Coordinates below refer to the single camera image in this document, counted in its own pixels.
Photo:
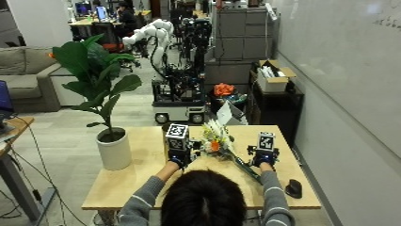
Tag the cardboard box with papers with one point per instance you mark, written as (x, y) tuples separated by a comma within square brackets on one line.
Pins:
[(273, 78)]

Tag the wooden side desk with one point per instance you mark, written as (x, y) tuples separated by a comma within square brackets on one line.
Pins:
[(14, 150)]

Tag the black computer mouse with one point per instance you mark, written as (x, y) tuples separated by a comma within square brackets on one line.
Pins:
[(293, 188)]

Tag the person's right hand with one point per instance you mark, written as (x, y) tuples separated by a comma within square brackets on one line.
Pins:
[(264, 158)]

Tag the white marker cube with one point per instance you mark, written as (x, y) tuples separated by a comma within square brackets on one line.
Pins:
[(177, 135), (265, 141)]

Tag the wheeled black robot cart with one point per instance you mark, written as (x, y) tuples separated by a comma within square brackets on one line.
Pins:
[(178, 94)]

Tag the wrapped flower bouquet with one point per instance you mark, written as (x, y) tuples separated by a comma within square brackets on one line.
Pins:
[(217, 142)]

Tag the grey filing cabinets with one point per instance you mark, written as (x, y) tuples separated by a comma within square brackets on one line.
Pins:
[(242, 40)]

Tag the orange bundle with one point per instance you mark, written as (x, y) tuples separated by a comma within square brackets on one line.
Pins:
[(224, 89)]

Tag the white plant pot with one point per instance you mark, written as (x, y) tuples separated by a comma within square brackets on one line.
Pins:
[(113, 152)]

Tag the computer monitor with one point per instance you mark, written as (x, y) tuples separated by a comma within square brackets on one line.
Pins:
[(101, 12)]

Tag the green large-leaf plant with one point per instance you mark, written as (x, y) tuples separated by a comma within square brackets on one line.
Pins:
[(97, 72)]

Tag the blue laptop screen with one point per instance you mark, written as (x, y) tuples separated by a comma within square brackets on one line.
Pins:
[(4, 97)]

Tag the white paper bag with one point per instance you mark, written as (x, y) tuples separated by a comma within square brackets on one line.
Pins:
[(229, 115)]

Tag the grey sofa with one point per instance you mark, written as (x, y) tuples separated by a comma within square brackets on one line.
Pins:
[(26, 78)]

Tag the whiteboard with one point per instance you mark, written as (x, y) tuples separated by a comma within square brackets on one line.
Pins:
[(346, 69)]

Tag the person's left hand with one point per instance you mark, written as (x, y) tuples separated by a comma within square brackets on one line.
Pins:
[(178, 156)]

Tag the the person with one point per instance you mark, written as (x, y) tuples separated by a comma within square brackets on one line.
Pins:
[(204, 204)]

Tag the black office chair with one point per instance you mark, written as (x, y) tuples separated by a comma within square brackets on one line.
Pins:
[(109, 36)]

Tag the black cabinet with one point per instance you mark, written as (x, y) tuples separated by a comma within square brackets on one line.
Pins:
[(276, 109)]

